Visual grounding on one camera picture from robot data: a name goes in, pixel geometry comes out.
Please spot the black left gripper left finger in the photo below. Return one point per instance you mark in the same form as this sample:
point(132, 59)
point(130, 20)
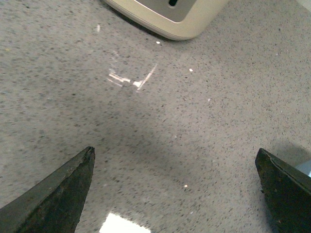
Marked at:
point(55, 204)

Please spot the cream toaster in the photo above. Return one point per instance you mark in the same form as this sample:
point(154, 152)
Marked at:
point(173, 19)

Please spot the blue bowl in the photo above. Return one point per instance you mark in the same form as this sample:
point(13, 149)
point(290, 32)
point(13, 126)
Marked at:
point(305, 168)

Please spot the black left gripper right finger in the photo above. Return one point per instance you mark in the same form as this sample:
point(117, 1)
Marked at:
point(287, 193)

